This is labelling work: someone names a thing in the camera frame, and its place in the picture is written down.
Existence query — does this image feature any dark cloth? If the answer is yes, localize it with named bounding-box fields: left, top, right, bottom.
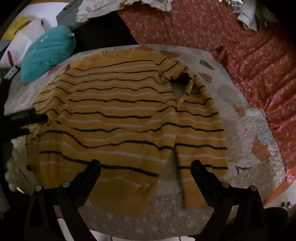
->
left=72, top=10, right=139, bottom=55

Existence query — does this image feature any white bag with yellow label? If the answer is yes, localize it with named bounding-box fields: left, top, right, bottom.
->
left=0, top=5, right=58, bottom=70

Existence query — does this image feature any grey cloth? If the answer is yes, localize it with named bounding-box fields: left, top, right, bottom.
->
left=57, top=0, right=84, bottom=26

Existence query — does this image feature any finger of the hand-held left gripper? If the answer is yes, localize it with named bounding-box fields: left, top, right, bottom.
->
left=8, top=110, right=48, bottom=127
left=6, top=127, right=31, bottom=138

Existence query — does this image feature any red floral cloth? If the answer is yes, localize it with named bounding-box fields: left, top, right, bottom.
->
left=117, top=0, right=296, bottom=183

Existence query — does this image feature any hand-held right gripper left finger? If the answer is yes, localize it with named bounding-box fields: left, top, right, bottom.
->
left=23, top=159, right=101, bottom=241

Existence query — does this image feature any white crumpled cloth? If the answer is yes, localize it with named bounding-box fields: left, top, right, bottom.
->
left=77, top=0, right=173, bottom=22

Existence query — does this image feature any white patterned blanket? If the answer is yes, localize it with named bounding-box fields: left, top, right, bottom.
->
left=5, top=44, right=286, bottom=234

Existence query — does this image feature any white printed cloth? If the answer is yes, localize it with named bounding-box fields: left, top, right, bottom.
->
left=236, top=0, right=262, bottom=30

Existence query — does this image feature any teal plush pillow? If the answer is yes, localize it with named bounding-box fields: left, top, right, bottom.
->
left=20, top=25, right=77, bottom=83

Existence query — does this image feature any yellow striped sweater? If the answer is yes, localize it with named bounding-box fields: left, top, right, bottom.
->
left=26, top=48, right=229, bottom=218

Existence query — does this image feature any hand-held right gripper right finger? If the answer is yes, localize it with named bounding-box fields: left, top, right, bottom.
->
left=190, top=159, right=266, bottom=241

